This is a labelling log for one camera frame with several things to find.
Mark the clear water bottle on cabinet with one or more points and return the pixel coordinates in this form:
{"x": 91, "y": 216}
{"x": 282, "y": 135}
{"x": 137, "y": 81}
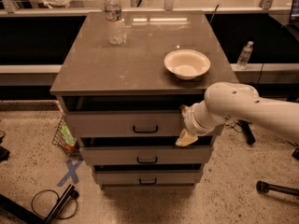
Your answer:
{"x": 115, "y": 25}

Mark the grey top drawer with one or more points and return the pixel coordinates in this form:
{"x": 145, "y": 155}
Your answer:
{"x": 124, "y": 123}

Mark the wire basket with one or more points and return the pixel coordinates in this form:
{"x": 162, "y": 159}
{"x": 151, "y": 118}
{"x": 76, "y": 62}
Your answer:
{"x": 65, "y": 140}

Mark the black stand leg behind cabinet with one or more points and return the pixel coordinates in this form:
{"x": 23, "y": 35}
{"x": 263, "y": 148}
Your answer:
{"x": 247, "y": 131}

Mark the clear water bottle on ledge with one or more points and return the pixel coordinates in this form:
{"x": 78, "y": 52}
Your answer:
{"x": 244, "y": 56}

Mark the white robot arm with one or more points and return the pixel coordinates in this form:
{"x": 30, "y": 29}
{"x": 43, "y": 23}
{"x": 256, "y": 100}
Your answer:
{"x": 224, "y": 101}

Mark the grey drawer cabinet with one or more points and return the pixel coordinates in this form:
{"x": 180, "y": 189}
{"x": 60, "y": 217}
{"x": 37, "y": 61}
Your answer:
{"x": 99, "y": 77}

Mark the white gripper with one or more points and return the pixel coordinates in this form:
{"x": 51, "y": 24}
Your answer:
{"x": 190, "y": 120}

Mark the grey drawer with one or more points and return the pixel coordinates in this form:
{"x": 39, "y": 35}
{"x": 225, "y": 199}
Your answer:
{"x": 145, "y": 155}
{"x": 124, "y": 123}
{"x": 147, "y": 178}

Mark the white bowl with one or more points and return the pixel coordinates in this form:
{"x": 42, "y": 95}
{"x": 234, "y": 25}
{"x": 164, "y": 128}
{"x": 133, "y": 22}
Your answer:
{"x": 186, "y": 64}

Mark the blue tape cross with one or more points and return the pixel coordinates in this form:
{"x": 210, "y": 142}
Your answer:
{"x": 72, "y": 167}

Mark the grey middle drawer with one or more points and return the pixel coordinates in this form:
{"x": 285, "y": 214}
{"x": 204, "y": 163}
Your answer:
{"x": 145, "y": 155}

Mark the black stand leg right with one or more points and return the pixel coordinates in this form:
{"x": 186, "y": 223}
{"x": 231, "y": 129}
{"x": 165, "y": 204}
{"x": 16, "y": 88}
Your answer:
{"x": 264, "y": 187}

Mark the black stand leg left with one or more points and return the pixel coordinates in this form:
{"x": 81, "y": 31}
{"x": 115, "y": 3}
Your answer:
{"x": 46, "y": 206}

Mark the grey bottom drawer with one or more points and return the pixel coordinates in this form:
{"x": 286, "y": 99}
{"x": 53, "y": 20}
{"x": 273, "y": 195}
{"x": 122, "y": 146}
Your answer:
{"x": 147, "y": 178}

